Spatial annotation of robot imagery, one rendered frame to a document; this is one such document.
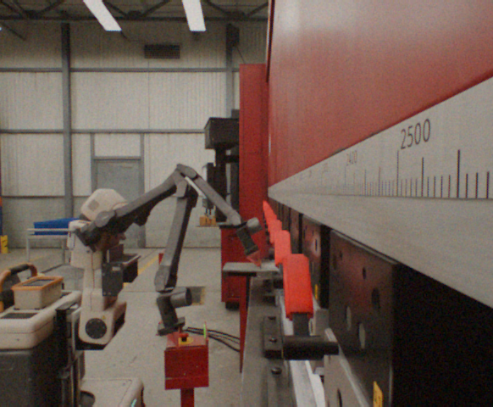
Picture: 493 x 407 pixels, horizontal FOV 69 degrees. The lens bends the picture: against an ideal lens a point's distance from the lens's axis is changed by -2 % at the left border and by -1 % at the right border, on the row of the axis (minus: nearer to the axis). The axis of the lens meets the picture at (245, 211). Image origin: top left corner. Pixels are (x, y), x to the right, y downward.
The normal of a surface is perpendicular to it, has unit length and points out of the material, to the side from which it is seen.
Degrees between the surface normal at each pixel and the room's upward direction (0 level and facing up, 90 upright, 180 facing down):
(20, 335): 90
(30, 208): 90
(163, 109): 90
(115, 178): 90
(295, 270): 39
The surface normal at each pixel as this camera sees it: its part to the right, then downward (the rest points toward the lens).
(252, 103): -0.04, 0.05
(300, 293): -0.03, -0.74
